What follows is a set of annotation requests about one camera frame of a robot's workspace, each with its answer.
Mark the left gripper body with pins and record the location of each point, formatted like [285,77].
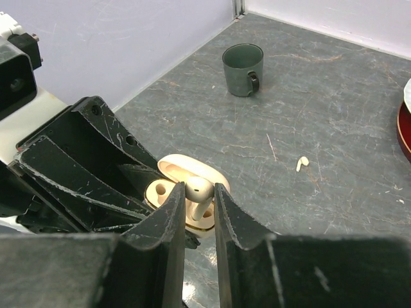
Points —
[32,199]

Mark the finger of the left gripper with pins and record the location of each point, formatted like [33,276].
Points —
[91,133]
[90,187]

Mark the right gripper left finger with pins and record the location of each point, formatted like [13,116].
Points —
[144,267]

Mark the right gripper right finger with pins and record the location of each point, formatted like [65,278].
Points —
[257,268]

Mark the beige small charging case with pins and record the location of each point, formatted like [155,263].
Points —
[177,168]

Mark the beige earbud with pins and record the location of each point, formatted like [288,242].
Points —
[200,191]
[303,161]

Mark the dark green mug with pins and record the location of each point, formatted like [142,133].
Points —
[243,69]

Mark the red round tray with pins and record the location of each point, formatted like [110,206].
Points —
[403,130]

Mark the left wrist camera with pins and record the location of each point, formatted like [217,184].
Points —
[26,108]

